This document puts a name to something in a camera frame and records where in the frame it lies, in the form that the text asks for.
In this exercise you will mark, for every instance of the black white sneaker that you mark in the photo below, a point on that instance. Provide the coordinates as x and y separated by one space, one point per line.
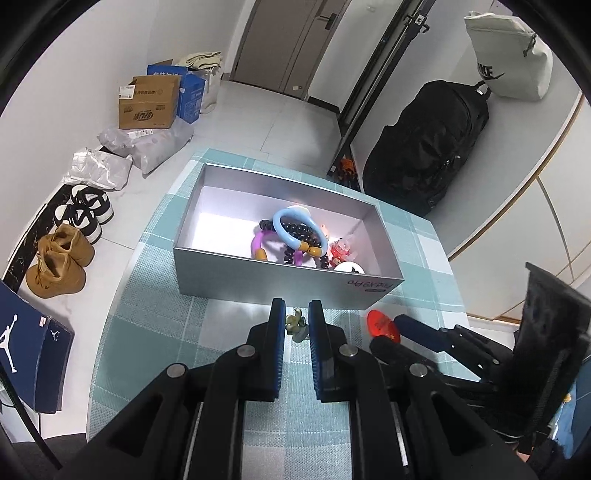
78 221
94 203

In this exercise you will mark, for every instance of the grey door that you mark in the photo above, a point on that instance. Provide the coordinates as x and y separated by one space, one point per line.
286 41

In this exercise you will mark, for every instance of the black backpack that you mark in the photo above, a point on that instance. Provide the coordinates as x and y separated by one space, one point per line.
425 143

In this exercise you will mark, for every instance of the pink pig toy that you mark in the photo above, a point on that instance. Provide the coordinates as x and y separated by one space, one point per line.
326 230

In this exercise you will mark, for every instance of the tan boot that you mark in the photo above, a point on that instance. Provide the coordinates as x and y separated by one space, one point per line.
55 277
69 244

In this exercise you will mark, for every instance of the blue shoebox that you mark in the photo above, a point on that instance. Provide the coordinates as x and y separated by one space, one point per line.
32 350

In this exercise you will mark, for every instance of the blue cardboard box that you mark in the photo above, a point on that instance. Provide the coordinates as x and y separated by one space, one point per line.
190 99

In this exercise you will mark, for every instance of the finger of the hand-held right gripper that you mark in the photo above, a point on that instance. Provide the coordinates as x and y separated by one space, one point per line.
418 330
390 350

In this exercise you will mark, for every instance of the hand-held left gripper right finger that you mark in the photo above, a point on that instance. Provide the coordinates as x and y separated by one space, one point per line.
318 357

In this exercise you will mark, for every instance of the white cabinet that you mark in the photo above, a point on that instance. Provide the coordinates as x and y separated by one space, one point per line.
531 207

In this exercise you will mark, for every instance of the beige cloth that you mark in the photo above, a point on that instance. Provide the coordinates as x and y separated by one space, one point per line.
201 60

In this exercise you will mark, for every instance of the grey plastic mail bag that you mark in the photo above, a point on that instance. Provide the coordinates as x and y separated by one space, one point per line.
99 168
152 145

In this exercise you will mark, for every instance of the small yellow green figurine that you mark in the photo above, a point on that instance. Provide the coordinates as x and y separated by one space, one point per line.
295 325

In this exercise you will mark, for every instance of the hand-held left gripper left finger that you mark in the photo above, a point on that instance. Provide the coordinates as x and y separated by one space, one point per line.
277 353

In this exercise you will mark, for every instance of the teal checked tablecloth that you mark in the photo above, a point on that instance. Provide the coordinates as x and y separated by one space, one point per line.
152 295

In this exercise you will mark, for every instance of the small orange toy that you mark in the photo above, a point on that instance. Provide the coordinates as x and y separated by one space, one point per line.
346 168

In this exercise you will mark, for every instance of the brown cardboard box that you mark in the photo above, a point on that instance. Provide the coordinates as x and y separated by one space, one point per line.
147 104

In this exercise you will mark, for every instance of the person's blue clothing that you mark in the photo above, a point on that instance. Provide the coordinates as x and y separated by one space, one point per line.
570 415

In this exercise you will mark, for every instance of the grey cardboard box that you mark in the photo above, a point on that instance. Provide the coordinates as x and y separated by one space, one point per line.
258 286

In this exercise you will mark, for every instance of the white round badge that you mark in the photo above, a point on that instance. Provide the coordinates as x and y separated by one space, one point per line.
348 270

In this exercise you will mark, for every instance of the red round badge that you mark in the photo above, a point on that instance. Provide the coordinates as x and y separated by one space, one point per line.
381 323

